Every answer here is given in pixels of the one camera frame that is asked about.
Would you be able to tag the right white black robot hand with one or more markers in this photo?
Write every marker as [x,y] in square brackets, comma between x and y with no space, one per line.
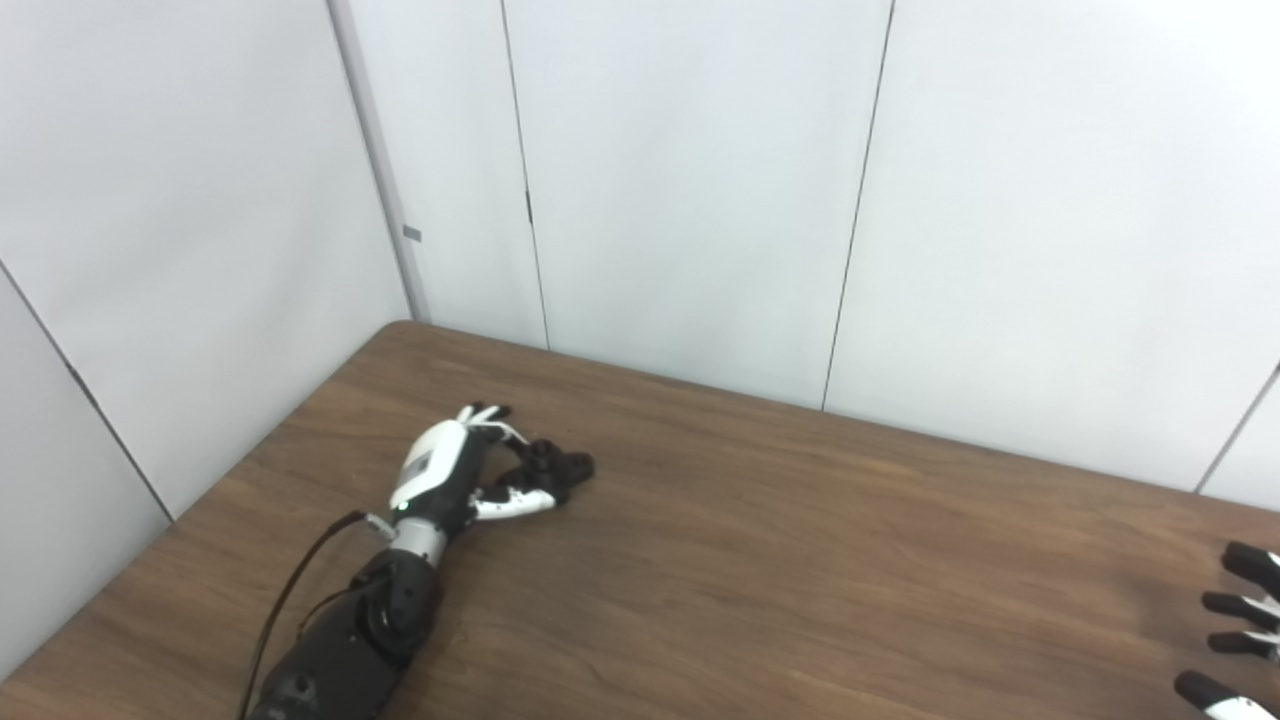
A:
[1255,570]

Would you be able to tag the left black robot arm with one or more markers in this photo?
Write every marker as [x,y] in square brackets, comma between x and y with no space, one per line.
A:
[350,640]

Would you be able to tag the black holder with flanges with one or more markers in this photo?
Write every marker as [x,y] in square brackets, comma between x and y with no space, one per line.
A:
[555,468]

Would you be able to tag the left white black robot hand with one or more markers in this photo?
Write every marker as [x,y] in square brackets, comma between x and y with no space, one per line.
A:
[432,465]

